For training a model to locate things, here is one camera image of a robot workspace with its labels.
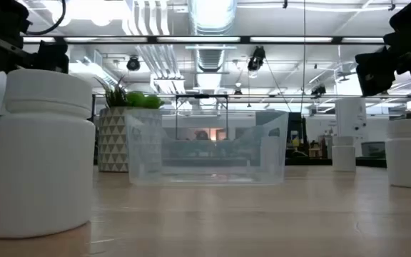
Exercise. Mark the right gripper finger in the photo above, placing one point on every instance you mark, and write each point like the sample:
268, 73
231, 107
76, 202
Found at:
375, 71

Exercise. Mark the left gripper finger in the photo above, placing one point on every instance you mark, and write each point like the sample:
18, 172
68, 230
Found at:
50, 57

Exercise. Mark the white plastic pill bottle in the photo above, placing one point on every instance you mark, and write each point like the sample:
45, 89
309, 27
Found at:
41, 160
344, 157
410, 160

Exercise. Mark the clear plastic basket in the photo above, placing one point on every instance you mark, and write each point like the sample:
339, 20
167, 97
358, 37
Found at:
205, 178

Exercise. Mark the black ceiling spotlight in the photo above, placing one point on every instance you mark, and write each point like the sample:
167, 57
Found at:
256, 59
318, 90
133, 64

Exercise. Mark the grey bin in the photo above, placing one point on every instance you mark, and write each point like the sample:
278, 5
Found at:
373, 150

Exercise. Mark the dark upright panel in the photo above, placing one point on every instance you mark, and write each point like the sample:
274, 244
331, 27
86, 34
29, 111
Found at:
294, 123

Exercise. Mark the green plant in patterned pot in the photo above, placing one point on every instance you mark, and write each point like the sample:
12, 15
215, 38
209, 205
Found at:
112, 142

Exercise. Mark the long ceiling light bar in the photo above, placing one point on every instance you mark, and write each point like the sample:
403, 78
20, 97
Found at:
198, 39

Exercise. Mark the person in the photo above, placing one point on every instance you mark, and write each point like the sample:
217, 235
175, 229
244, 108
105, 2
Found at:
202, 135

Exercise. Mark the black metal table frame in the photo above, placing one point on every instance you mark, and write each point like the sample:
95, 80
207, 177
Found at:
309, 162

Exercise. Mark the silver ventilation duct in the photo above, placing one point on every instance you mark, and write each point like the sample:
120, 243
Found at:
210, 18

